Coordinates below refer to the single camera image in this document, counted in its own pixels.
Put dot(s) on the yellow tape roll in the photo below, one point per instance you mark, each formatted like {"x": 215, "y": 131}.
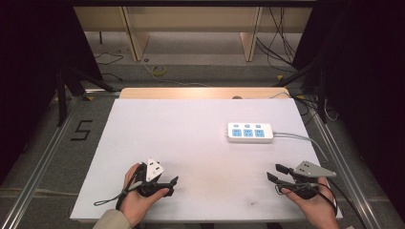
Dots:
{"x": 158, "y": 70}

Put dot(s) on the metal floor rail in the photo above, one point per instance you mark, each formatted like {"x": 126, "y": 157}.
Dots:
{"x": 344, "y": 168}
{"x": 41, "y": 162}

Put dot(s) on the light wooden shelf unit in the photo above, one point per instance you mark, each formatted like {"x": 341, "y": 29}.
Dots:
{"x": 191, "y": 19}

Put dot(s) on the black curtain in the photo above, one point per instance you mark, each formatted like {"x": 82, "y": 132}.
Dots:
{"x": 28, "y": 63}
{"x": 369, "y": 79}

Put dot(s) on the white table mat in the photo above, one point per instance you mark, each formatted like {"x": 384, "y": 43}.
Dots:
{"x": 178, "y": 149}

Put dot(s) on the wooden board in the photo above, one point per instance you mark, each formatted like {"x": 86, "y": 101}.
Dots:
{"x": 191, "y": 93}

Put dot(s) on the white power strip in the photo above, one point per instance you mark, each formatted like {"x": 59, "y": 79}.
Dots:
{"x": 250, "y": 133}

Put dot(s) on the black stand legs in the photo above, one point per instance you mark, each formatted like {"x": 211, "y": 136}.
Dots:
{"x": 320, "y": 92}
{"x": 67, "y": 92}

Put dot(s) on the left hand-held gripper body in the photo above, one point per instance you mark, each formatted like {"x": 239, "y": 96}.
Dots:
{"x": 153, "y": 170}

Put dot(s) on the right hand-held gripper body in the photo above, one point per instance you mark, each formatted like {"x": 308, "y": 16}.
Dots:
{"x": 310, "y": 171}

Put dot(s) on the person's right hand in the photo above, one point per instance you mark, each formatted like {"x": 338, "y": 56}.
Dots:
{"x": 315, "y": 208}

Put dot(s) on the person's left hand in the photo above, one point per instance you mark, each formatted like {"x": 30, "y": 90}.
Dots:
{"x": 137, "y": 203}

